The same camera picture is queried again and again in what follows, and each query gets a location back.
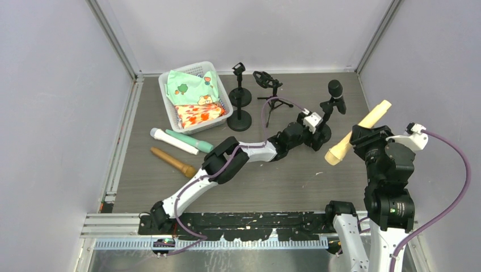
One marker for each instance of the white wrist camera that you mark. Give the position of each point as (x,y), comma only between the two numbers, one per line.
(311,120)
(414,137)

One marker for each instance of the black microphone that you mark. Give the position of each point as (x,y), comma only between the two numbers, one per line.
(335,89)

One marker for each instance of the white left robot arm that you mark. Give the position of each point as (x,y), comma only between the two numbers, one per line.
(227,159)

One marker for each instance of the orange patterned cloth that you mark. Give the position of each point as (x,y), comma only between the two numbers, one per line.
(192,115)

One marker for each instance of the black round-base stand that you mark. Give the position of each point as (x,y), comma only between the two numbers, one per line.
(327,108)
(240,92)
(240,120)

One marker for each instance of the black tripod shock-mount stand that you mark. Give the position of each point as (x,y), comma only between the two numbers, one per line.
(266,81)

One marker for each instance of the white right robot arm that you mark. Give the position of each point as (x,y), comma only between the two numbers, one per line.
(390,208)

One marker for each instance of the brown microphone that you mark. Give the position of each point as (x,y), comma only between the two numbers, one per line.
(186,169)

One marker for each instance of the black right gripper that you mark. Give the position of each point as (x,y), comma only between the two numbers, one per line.
(366,136)

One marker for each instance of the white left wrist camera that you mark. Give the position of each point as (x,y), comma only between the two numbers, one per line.
(311,120)

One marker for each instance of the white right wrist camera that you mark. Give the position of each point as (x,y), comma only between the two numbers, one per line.
(414,137)

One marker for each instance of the white plastic basket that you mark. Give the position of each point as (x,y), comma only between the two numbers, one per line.
(199,69)

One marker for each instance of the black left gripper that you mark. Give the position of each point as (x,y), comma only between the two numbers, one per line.
(320,130)

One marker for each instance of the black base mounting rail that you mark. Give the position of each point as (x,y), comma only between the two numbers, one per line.
(245,226)

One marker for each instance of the green cartoon print cloth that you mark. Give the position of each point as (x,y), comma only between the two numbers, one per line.
(188,89)

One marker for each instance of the mint green microphone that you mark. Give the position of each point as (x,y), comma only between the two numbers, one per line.
(202,146)

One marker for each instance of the white microphone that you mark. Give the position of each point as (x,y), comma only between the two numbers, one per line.
(161,135)

